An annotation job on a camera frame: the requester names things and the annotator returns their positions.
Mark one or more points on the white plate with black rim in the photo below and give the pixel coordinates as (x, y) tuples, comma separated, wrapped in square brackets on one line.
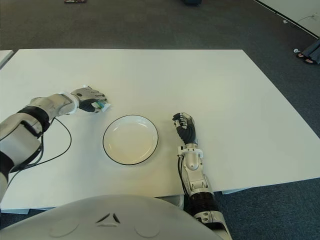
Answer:
[(130, 141)]

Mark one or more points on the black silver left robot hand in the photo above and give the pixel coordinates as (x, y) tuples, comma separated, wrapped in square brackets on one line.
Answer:
[(86, 96)]

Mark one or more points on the white floor platform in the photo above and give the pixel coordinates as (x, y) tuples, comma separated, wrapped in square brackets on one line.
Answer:
[(295, 11)]

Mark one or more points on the grey trouser leg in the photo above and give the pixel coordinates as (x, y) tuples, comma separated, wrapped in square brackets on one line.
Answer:
[(313, 51)]

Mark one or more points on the green white toothpaste tube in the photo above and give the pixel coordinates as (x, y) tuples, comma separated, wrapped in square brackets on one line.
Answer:
[(105, 107)]

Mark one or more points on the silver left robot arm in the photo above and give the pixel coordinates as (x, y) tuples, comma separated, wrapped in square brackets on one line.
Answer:
[(22, 130)]

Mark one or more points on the small white caster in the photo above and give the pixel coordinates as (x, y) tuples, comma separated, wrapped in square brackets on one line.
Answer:
[(296, 50)]

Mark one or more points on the grey robot torso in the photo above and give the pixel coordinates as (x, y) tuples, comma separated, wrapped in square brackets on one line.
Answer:
[(107, 220)]

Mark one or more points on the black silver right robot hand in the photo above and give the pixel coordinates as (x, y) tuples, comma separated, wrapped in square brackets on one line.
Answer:
[(187, 131)]

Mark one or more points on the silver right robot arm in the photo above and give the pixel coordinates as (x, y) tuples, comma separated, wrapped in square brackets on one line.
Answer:
[(197, 180)]

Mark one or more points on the white side table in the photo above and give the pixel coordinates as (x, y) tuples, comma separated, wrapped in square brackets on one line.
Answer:
[(4, 58)]

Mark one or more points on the sandalled foot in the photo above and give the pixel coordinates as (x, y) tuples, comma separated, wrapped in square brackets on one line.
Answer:
[(310, 61), (300, 55)]

